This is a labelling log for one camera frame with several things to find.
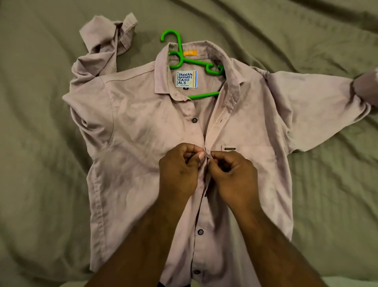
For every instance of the person's right forearm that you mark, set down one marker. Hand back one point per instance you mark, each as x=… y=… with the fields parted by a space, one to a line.
x=277 y=251

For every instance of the bed with taupe sheet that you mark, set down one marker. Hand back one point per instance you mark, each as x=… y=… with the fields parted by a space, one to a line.
x=35 y=177

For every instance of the person's left forearm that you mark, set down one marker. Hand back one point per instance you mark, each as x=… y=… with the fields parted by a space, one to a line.
x=139 y=251

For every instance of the person's right hand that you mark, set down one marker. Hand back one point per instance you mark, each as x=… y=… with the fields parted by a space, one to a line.
x=236 y=180

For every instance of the pile of coloured plastic hangers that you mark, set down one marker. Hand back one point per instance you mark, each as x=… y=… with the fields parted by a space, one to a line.
x=177 y=56

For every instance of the pink garment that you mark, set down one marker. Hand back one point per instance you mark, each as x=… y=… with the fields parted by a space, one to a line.
x=130 y=130

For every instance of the person's left hand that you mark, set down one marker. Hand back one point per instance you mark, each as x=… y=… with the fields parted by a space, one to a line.
x=177 y=174

